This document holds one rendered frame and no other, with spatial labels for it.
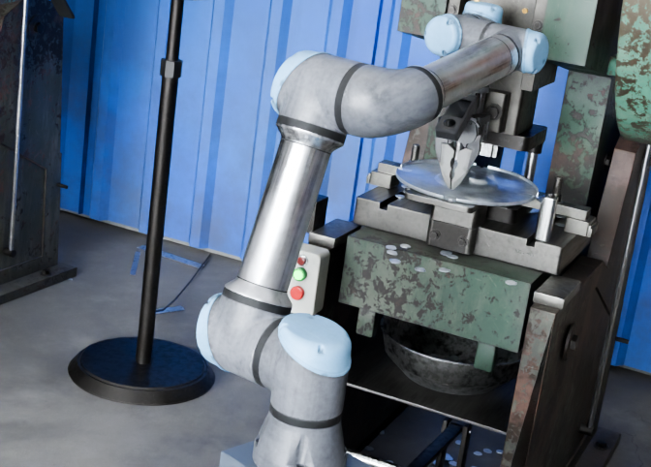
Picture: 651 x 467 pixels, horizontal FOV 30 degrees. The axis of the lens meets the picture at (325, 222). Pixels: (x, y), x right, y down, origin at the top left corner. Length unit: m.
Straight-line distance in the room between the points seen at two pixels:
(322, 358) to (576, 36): 0.88
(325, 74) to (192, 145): 2.33
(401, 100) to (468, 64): 0.19
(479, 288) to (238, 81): 1.87
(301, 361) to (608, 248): 1.11
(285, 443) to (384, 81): 0.58
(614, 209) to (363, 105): 1.04
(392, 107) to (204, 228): 2.42
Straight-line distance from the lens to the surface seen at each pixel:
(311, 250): 2.42
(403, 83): 1.89
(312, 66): 1.94
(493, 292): 2.41
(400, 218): 2.54
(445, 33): 2.23
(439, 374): 2.59
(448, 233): 2.47
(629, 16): 2.11
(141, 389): 3.15
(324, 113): 1.92
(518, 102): 2.48
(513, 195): 2.44
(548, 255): 2.45
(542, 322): 2.33
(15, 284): 3.79
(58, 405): 3.12
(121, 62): 4.34
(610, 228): 2.79
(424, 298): 2.46
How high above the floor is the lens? 1.37
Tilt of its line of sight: 17 degrees down
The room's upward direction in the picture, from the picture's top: 8 degrees clockwise
